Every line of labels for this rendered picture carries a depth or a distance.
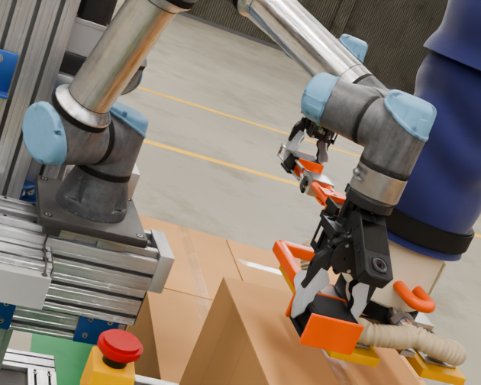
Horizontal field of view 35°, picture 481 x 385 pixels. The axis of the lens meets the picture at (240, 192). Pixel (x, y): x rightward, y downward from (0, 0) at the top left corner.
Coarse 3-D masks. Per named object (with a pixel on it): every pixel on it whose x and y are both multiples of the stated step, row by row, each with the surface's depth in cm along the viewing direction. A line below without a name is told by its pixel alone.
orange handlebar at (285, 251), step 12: (300, 168) 196; (324, 192) 179; (336, 192) 183; (324, 204) 177; (276, 252) 134; (288, 252) 132; (300, 252) 137; (312, 252) 138; (288, 264) 128; (288, 276) 127; (396, 288) 140; (420, 288) 141; (408, 300) 136; (420, 300) 135; (432, 300) 137
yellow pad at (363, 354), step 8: (288, 280) 157; (360, 344) 137; (328, 352) 133; (336, 352) 133; (352, 352) 134; (360, 352) 135; (368, 352) 136; (344, 360) 134; (352, 360) 134; (360, 360) 135; (368, 360) 135; (376, 360) 136
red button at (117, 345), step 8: (104, 336) 115; (112, 336) 116; (120, 336) 117; (128, 336) 118; (104, 344) 114; (112, 344) 114; (120, 344) 115; (128, 344) 116; (136, 344) 116; (104, 352) 114; (112, 352) 113; (120, 352) 114; (128, 352) 114; (136, 352) 115; (104, 360) 116; (112, 360) 114; (120, 360) 113; (128, 360) 114; (136, 360) 115; (120, 368) 116
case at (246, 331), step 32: (224, 288) 173; (256, 288) 177; (224, 320) 168; (256, 320) 161; (288, 320) 167; (192, 352) 182; (224, 352) 163; (256, 352) 148; (288, 352) 153; (320, 352) 158; (384, 352) 171; (192, 384) 176; (224, 384) 158; (256, 384) 144; (288, 384) 141; (320, 384) 146; (352, 384) 151; (384, 384) 156; (416, 384) 162
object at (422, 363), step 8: (424, 328) 149; (416, 352) 144; (408, 360) 143; (416, 360) 141; (424, 360) 142; (432, 360) 142; (416, 368) 140; (424, 368) 139; (432, 368) 140; (440, 368) 142; (448, 368) 143; (456, 368) 144; (424, 376) 139; (432, 376) 140; (440, 376) 140; (448, 376) 141; (456, 376) 141; (456, 384) 142
